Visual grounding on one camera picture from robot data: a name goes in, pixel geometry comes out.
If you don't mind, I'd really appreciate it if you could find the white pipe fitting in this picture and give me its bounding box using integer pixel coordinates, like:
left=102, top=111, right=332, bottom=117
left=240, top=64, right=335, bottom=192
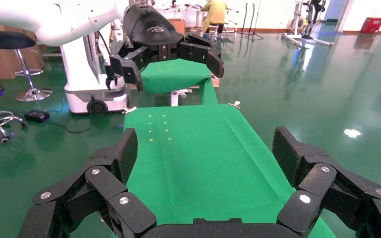
left=170, top=88, right=193, bottom=108

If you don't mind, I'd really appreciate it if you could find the black power box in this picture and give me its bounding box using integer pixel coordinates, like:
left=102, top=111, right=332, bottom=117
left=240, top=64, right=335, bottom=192
left=23, top=110, right=51, bottom=123

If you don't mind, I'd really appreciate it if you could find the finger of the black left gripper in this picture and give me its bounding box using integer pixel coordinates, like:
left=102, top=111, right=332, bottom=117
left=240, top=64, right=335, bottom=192
left=109, top=41, right=152, bottom=93
left=177, top=33, right=226, bottom=79

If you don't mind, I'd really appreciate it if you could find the small brown cardboard box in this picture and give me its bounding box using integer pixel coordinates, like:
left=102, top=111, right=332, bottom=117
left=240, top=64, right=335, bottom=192
left=169, top=18, right=187, bottom=34

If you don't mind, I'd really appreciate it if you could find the red box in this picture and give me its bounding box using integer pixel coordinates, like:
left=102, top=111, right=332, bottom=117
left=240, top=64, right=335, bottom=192
left=360, top=17, right=381, bottom=35

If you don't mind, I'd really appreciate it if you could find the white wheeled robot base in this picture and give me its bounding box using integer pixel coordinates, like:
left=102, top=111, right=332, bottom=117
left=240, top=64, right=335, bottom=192
left=60, top=33, right=131, bottom=116

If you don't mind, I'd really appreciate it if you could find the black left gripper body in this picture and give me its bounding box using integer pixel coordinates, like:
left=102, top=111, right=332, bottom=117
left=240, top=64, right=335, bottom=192
left=122, top=3, right=186, bottom=63

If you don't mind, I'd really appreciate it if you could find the person in yellow jacket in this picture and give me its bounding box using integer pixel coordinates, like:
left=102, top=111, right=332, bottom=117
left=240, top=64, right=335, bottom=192
left=201, top=0, right=228, bottom=34

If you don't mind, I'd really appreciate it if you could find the black stool chrome disc base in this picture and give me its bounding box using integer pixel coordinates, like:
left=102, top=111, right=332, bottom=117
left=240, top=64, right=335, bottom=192
left=0, top=31, right=54, bottom=103

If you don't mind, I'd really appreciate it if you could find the white equipment stand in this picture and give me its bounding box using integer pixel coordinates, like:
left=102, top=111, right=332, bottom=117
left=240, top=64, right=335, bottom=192
left=282, top=0, right=335, bottom=47

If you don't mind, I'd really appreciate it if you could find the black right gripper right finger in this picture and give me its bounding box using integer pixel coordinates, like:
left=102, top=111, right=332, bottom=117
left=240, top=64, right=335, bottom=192
left=272, top=126, right=381, bottom=238

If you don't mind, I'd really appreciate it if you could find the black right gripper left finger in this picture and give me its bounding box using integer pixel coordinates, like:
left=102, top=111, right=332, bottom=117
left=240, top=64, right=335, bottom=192
left=19, top=127, right=157, bottom=238

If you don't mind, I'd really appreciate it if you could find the green table cloth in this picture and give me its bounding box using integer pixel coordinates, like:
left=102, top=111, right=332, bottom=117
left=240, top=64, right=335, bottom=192
left=93, top=104, right=337, bottom=238
left=140, top=58, right=220, bottom=107

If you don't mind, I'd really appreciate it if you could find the black cable with connector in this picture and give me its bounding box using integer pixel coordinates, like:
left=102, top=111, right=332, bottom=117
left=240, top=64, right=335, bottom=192
left=97, top=31, right=120, bottom=91

